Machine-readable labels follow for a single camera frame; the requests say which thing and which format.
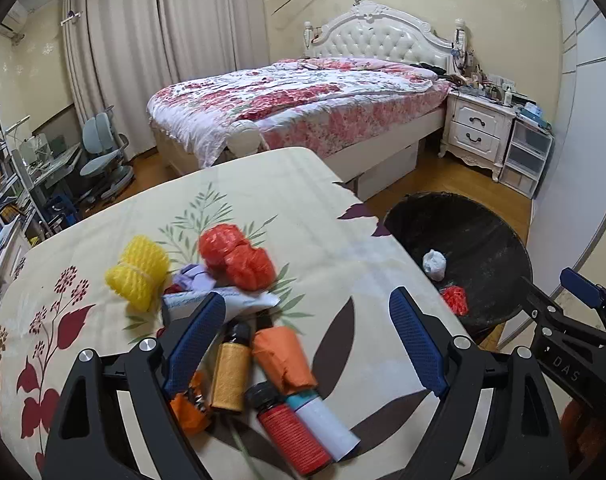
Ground orange foam net bundle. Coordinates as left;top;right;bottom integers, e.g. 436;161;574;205
440;285;469;316

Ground orange plastic bag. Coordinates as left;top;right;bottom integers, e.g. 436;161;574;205
169;370;212;437

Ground white tissue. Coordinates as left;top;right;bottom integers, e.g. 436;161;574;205
422;249;447;282

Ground white teal tube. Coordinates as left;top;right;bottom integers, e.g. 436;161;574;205
286;389;361;462

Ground red bottle black cap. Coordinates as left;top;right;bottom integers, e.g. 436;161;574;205
245;382;333;478

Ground orange paper wad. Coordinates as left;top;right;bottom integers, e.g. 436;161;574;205
252;326;318;396

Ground black trash bag bin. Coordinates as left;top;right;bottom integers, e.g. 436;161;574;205
383;192;533;344

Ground plastic drawer storage unit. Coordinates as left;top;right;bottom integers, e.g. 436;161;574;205
499;115;553;200

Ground white blue paper packet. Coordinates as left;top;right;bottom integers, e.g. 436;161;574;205
165;287;280;323

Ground gold bottle black cap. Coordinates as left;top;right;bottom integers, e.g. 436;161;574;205
211;321;252;413

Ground yellow foam net bundle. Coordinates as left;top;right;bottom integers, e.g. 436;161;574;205
105;235;169;312

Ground white nightstand with drawers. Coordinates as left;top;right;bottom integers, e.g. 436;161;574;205
439;89;516;182

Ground purple crumpled paper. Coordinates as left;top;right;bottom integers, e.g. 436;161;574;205
173;263;216;292

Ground floral bed sheet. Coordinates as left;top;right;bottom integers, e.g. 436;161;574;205
0;148;467;479

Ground orange-red plastic bag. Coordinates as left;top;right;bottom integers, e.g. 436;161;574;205
198;223;277;292

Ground white study desk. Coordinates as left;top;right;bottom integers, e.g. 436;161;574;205
10;143;83;192

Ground grey-blue desk chair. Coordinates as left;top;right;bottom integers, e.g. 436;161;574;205
80;105;135;205

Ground white tufted headboard bed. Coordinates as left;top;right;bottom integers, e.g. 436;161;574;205
150;1;454;200

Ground pink floral quilt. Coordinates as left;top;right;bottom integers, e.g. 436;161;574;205
147;58;451;168

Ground beige curtains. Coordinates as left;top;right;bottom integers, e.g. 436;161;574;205
61;0;269;157

